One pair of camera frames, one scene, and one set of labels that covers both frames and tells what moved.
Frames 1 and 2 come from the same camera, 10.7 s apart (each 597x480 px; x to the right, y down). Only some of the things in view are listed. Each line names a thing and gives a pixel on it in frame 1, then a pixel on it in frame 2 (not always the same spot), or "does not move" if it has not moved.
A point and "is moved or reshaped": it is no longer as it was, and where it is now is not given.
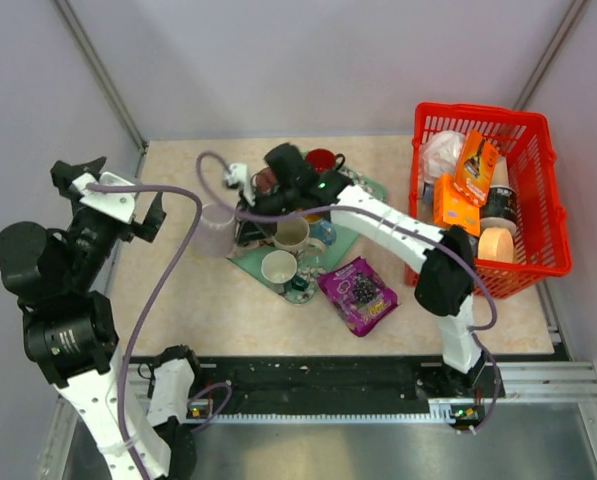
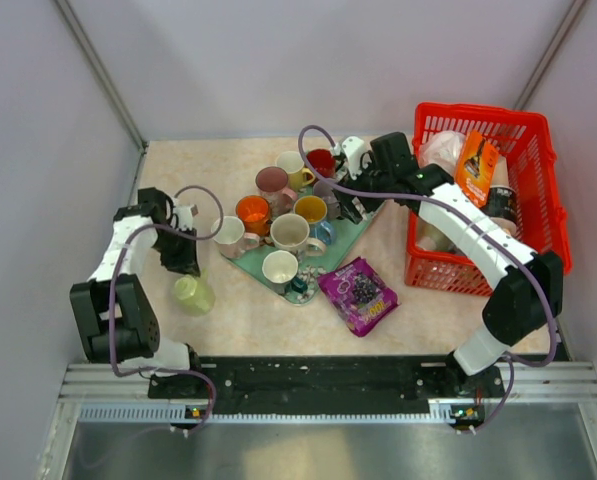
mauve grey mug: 214,232 is moved or reshaped
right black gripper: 255,231 → 348,207
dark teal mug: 278,268 does not move
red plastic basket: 541,248 does not move
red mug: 324,160 does not move
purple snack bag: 358,296 does not move
